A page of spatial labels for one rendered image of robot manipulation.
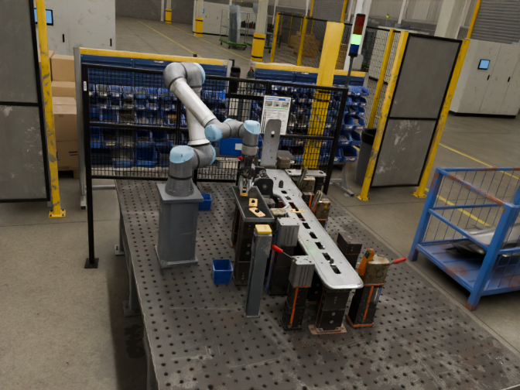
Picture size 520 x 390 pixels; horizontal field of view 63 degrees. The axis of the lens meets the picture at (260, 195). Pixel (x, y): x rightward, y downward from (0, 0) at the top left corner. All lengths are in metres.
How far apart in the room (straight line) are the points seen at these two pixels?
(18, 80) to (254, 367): 3.07
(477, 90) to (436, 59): 8.00
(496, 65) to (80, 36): 10.44
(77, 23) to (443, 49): 6.17
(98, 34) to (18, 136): 4.90
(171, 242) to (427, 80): 3.98
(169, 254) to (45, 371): 1.01
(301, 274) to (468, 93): 11.69
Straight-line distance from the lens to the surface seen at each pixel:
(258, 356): 1.90
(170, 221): 2.23
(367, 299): 2.09
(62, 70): 6.75
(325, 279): 1.87
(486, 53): 13.31
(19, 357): 2.99
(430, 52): 5.44
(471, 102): 13.45
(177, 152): 2.15
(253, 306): 2.04
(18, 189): 4.41
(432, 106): 5.68
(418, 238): 4.27
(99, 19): 8.82
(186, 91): 2.08
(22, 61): 4.05
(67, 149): 5.16
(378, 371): 2.01
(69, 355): 2.94
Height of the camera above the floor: 2.02
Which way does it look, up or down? 23 degrees down
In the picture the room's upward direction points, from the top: 8 degrees clockwise
